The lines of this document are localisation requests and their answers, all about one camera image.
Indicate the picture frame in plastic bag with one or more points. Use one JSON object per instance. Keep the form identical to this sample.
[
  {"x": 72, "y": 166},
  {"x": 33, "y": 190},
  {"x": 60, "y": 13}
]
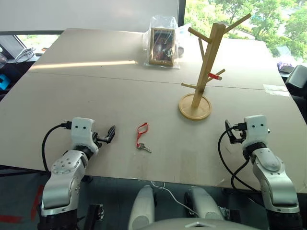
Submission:
[{"x": 158, "y": 21}]

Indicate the silver right robot leg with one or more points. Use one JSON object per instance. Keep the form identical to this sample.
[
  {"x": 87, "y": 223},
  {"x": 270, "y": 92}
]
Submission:
[{"x": 204, "y": 203}]

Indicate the blue box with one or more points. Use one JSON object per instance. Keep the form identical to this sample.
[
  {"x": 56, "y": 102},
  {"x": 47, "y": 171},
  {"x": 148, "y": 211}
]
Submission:
[{"x": 3, "y": 81}]

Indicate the white roller blind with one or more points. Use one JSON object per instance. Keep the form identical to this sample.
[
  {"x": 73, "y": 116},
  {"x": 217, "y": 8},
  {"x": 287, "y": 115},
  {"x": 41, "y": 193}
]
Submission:
[{"x": 84, "y": 14}]

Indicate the black office chair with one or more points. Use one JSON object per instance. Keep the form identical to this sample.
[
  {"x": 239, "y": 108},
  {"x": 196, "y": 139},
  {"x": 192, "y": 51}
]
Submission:
[{"x": 297, "y": 80}]

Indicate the wooden tree-shaped hanger rack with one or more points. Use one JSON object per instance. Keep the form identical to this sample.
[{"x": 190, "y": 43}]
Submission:
[{"x": 206, "y": 72}]

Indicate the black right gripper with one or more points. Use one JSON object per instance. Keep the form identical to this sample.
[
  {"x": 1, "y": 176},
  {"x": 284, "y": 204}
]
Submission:
[{"x": 239, "y": 134}]

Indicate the black window frame post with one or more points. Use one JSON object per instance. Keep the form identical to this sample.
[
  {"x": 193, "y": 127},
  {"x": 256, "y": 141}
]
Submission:
[{"x": 181, "y": 12}]

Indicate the dark round object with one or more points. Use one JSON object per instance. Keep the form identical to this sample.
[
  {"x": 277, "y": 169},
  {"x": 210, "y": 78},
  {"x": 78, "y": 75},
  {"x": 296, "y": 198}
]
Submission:
[{"x": 181, "y": 49}]

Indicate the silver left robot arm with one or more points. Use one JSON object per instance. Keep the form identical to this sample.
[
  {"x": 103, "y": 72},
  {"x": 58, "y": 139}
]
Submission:
[{"x": 64, "y": 177}]

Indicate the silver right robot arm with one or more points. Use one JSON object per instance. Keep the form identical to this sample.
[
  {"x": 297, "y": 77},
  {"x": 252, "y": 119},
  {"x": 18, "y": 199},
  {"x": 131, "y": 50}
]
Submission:
[{"x": 275, "y": 182}]

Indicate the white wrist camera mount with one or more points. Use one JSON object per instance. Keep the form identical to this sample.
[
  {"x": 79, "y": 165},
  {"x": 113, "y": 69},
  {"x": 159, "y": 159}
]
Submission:
[
  {"x": 81, "y": 134},
  {"x": 255, "y": 134}
]

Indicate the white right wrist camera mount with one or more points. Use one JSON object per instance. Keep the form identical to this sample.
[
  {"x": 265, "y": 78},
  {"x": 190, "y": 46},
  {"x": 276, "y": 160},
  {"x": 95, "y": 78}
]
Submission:
[{"x": 255, "y": 134}]

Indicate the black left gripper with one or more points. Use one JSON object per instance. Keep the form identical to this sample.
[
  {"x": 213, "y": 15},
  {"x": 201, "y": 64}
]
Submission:
[{"x": 102, "y": 139}]

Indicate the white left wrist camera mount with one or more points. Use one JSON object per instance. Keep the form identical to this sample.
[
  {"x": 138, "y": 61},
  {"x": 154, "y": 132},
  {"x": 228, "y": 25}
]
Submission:
[{"x": 81, "y": 134}]

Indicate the purple patterned item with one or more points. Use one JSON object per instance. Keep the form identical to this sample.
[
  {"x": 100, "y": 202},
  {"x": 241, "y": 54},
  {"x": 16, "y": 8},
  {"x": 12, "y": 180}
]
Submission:
[{"x": 285, "y": 67}]

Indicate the grey robot torso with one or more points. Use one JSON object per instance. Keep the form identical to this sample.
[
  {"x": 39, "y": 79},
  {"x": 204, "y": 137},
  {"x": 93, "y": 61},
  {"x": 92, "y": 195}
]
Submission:
[{"x": 199, "y": 225}]

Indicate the silver left robot leg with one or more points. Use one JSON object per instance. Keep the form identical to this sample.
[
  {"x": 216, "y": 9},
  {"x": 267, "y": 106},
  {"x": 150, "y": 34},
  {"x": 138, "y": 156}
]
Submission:
[{"x": 142, "y": 206}]

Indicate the red tag on rack branch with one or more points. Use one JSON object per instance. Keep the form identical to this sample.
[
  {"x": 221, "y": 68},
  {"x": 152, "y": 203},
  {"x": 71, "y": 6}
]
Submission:
[{"x": 214, "y": 76}]

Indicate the silver robot leg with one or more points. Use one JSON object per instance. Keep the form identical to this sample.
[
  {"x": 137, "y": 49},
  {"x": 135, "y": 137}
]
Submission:
[
  {"x": 142, "y": 206},
  {"x": 204, "y": 203}
]

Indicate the gold framed picture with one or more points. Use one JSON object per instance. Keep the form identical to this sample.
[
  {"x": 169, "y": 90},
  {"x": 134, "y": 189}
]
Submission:
[{"x": 163, "y": 48}]

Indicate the clear tape patch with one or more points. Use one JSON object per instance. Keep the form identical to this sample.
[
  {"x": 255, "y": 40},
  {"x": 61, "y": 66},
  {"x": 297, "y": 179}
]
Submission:
[{"x": 275, "y": 89}]

